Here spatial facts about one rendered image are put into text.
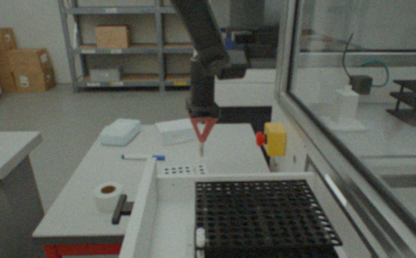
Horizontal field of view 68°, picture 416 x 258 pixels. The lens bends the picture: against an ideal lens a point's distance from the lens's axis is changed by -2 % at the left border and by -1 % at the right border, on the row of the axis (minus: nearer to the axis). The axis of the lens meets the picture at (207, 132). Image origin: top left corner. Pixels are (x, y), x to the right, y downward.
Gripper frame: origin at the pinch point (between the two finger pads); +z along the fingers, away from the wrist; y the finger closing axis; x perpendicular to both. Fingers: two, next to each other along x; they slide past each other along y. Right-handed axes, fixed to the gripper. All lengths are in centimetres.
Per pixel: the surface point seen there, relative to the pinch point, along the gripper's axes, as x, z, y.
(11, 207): 60, 35, 32
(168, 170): 8.1, 11.4, 5.4
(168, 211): 10.7, 8.0, -16.8
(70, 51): 89, 30, 371
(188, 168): 2.4, 11.3, 5.2
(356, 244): -16.3, 3.4, -37.7
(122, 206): 19.3, 0.8, -23.3
